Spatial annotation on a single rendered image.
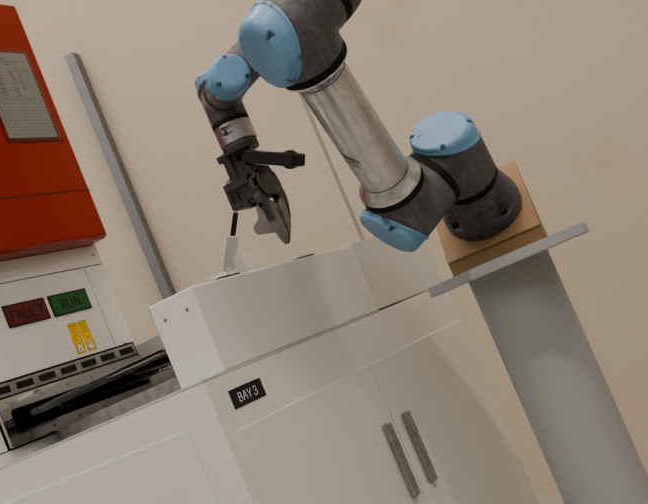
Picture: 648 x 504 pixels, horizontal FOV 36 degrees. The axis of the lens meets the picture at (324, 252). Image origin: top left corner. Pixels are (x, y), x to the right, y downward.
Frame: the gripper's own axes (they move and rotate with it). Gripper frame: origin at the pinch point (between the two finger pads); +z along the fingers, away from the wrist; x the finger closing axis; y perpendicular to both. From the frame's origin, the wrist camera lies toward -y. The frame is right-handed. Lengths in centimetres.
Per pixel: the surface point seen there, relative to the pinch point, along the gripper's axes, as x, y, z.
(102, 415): 19, 43, 18
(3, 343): 21, 58, -3
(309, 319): 11.5, -4.2, 16.6
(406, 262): -35.3, -4.2, 12.2
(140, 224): -145, 146, -49
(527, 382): -10, -29, 42
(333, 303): 1.4, -4.2, 15.3
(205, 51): -162, 98, -100
